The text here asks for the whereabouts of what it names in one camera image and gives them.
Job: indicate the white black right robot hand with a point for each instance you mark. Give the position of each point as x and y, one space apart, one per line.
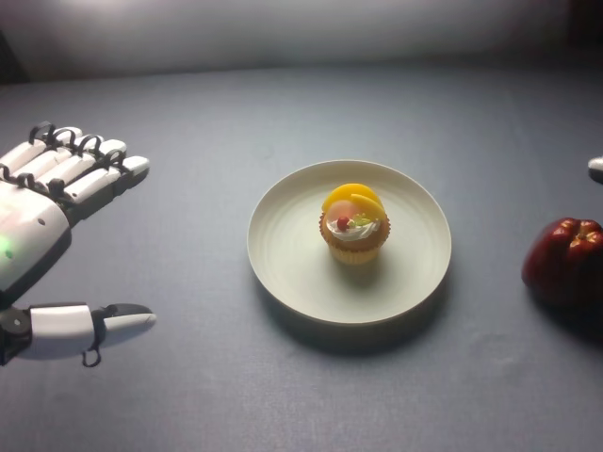
596 166

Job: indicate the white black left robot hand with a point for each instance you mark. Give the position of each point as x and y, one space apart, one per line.
33 226

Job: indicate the dark red toy apple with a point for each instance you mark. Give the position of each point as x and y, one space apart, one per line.
563 263

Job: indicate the toy cupcake with fruit topping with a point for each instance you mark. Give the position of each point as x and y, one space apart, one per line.
354 235

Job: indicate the white round plate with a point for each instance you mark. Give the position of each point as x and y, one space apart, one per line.
292 263

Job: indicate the grey table cloth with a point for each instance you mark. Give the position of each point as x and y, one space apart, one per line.
188 400

